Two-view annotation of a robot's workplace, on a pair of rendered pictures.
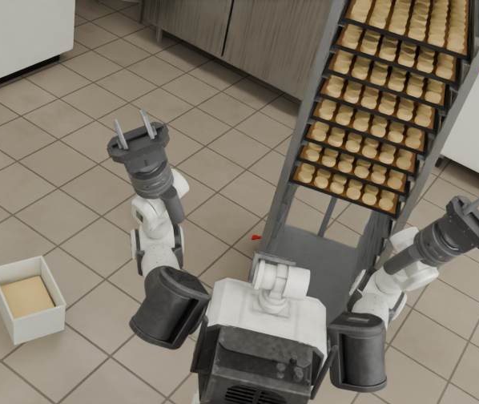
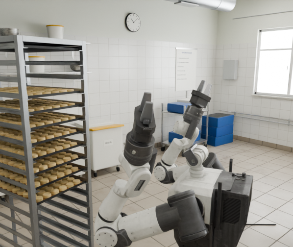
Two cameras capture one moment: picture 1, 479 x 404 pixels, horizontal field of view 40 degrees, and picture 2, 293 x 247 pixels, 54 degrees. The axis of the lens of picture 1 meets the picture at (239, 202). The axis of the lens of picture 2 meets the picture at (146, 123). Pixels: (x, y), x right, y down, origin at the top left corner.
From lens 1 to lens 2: 1.32 m
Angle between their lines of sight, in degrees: 62
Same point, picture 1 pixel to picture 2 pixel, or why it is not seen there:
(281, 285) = (203, 155)
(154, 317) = (200, 217)
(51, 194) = not seen: outside the picture
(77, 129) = not seen: outside the picture
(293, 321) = (207, 172)
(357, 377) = not seen: hidden behind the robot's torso
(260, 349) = (228, 181)
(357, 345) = (218, 163)
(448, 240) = (201, 106)
